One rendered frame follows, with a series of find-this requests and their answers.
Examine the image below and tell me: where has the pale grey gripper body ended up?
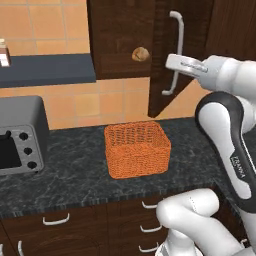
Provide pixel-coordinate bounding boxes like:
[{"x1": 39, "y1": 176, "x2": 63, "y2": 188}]
[{"x1": 165, "y1": 53, "x2": 210, "y2": 80}]

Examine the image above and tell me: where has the brown round bread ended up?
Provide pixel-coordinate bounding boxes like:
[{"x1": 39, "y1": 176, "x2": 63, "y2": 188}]
[{"x1": 131, "y1": 46, "x2": 151, "y2": 63}]

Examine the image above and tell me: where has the dark wood closed cabinet door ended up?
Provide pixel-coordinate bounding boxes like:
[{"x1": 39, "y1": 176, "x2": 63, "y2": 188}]
[{"x1": 204, "y1": 0, "x2": 256, "y2": 62}]

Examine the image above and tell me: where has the orange woven basket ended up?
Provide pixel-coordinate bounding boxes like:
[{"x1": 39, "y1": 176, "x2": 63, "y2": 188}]
[{"x1": 103, "y1": 120, "x2": 173, "y2": 180}]

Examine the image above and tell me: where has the grey toaster oven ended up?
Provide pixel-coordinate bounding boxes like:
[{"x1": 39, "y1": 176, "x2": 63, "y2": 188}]
[{"x1": 0, "y1": 95, "x2": 51, "y2": 177}]

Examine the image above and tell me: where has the wide dark wood drawer front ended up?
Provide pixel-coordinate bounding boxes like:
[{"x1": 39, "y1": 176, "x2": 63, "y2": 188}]
[{"x1": 0, "y1": 203, "x2": 109, "y2": 238}]

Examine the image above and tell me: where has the brown bottle with white label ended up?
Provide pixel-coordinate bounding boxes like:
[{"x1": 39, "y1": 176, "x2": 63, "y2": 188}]
[{"x1": 0, "y1": 38, "x2": 12, "y2": 68}]

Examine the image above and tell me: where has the dark wood base cupboard door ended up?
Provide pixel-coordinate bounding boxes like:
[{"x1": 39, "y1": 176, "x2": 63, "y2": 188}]
[{"x1": 3, "y1": 229, "x2": 109, "y2": 256}]

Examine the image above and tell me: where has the white cabinet door handle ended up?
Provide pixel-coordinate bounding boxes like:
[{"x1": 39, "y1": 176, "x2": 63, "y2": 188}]
[{"x1": 161, "y1": 10, "x2": 185, "y2": 97}]

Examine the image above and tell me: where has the dark wood wall cabinet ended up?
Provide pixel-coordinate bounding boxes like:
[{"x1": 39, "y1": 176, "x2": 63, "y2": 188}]
[{"x1": 86, "y1": 0, "x2": 158, "y2": 81}]

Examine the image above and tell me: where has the dark grey wall shelf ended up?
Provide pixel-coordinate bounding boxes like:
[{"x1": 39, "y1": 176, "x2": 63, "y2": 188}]
[{"x1": 0, "y1": 52, "x2": 97, "y2": 89}]

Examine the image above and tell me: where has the white drawer handle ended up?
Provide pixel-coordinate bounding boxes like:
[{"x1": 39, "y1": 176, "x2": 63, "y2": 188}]
[
  {"x1": 138, "y1": 242, "x2": 160, "y2": 254},
  {"x1": 140, "y1": 200, "x2": 158, "y2": 210},
  {"x1": 139, "y1": 224, "x2": 163, "y2": 234},
  {"x1": 41, "y1": 212, "x2": 71, "y2": 227}
]

